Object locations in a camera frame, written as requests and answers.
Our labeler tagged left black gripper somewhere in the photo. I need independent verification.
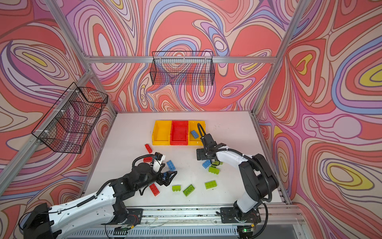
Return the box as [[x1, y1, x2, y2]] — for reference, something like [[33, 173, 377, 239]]
[[133, 163, 178, 193]]

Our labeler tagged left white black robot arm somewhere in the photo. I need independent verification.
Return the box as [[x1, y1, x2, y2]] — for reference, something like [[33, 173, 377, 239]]
[[18, 152, 177, 239]]

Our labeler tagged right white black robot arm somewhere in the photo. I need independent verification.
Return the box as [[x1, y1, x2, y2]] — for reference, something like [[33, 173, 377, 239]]
[[197, 123, 279, 223]]

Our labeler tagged red lego brick near front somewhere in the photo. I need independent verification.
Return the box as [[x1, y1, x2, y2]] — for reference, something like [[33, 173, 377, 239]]
[[149, 183, 160, 197]]

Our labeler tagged red lego brick flat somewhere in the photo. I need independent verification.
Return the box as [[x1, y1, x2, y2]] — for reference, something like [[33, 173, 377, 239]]
[[143, 157, 153, 163]]

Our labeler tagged right yellow plastic bin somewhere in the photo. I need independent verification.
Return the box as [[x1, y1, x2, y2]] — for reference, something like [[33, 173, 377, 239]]
[[188, 120, 206, 146]]

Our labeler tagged yellow plastic bin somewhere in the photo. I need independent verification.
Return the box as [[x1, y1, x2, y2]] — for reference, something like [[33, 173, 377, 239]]
[[188, 120, 206, 146], [152, 120, 172, 145]]

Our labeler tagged small green lego front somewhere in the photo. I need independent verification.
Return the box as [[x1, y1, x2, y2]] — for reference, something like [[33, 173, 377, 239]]
[[172, 185, 182, 192]]

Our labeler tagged red lego brick far left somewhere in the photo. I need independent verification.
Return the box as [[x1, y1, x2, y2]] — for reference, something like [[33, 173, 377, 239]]
[[145, 144, 153, 154]]

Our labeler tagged red plastic bin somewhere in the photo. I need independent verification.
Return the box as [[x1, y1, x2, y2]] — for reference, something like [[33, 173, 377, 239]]
[[170, 120, 189, 145]]

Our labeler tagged left yellow plastic bin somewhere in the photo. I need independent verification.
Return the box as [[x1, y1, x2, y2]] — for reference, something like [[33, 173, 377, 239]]
[[152, 120, 172, 145]]

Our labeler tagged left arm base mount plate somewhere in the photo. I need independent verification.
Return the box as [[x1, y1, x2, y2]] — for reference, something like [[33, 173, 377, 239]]
[[106, 208, 143, 226]]

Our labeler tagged aluminium front rail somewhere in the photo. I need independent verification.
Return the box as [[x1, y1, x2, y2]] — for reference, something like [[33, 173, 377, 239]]
[[137, 203, 306, 229]]

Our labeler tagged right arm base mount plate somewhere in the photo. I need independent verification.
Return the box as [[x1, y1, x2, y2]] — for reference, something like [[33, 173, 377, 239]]
[[216, 207, 261, 225]]

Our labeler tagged black wire basket back wall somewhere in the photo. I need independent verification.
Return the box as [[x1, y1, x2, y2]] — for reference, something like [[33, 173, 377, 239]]
[[150, 50, 215, 86]]

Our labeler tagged black wire basket wall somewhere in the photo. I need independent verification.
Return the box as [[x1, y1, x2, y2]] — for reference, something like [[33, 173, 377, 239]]
[[31, 83, 108, 154], [150, 50, 215, 86]]

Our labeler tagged black wire basket left wall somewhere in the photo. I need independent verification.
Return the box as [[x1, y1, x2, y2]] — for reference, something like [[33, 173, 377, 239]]
[[31, 83, 108, 154]]

